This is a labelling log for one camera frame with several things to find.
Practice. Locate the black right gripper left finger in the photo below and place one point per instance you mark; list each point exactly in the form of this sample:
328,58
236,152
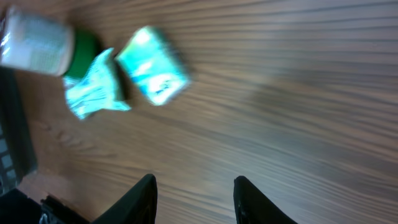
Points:
137,206

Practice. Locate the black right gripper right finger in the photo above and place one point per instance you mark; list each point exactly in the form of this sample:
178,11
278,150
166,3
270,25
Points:
253,207

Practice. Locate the light teal snack packet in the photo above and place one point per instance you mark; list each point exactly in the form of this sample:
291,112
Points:
98,89

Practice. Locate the teal tissue pack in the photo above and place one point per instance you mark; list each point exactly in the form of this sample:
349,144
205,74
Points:
153,66

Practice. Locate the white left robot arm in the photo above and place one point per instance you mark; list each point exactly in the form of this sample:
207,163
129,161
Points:
17,207

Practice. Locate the grey plastic mesh basket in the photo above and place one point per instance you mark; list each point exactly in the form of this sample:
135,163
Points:
18,158

